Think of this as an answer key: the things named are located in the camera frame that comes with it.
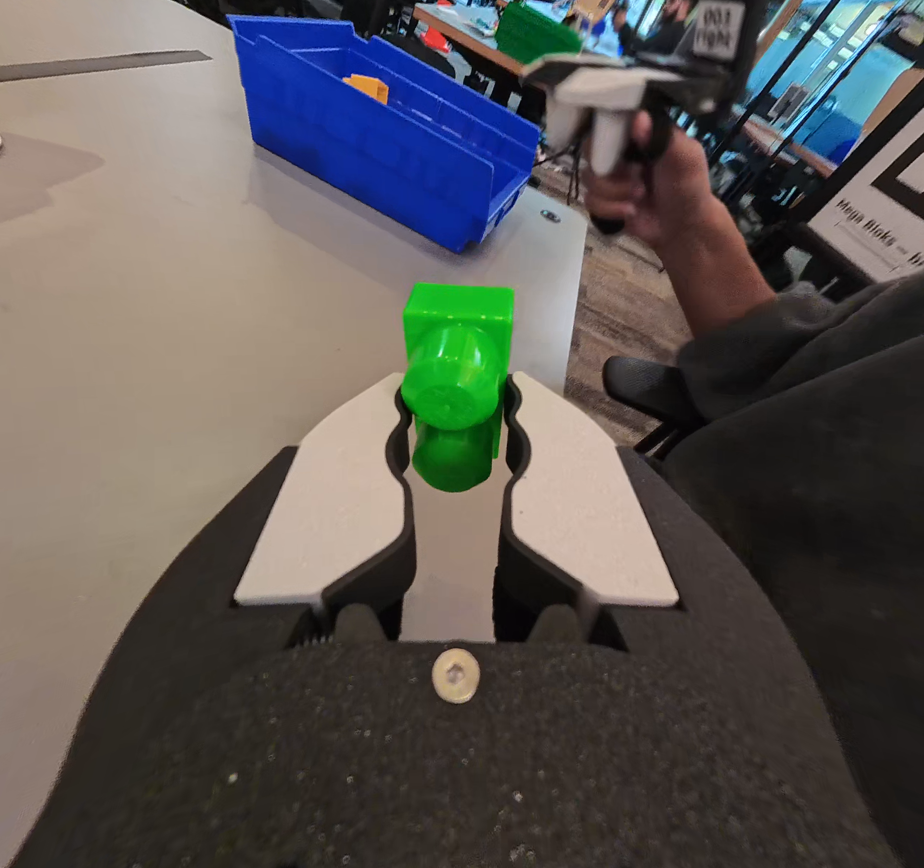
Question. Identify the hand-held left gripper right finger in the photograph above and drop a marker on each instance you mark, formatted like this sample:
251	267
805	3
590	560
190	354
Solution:
592	507

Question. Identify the person's dark sweatshirt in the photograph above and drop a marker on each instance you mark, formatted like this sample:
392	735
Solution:
830	485

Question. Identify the grey desk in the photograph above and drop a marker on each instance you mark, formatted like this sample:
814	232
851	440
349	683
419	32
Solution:
180	305

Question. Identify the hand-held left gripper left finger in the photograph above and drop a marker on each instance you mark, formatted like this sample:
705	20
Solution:
325	507

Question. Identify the green double toy block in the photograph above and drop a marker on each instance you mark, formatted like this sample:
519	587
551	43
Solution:
455	377

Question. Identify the brown wooden desk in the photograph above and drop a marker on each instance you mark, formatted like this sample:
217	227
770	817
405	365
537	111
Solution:
462	27

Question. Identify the black chair armrest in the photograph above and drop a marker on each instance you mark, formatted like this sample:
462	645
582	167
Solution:
650	384

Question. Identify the person's right hand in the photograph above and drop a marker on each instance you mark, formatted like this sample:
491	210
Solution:
671	196

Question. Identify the blue plastic bin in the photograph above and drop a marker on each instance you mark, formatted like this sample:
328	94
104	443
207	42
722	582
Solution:
375	153

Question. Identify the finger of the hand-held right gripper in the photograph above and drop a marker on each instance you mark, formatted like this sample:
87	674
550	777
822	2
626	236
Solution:
599	92
570	68

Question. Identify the black white marker board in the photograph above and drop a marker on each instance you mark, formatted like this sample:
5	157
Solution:
866	225

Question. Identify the pile of colourful toy blocks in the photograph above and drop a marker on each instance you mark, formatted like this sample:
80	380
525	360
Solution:
368	88

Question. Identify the green plastic crate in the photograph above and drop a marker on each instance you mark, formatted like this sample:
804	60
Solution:
538	34

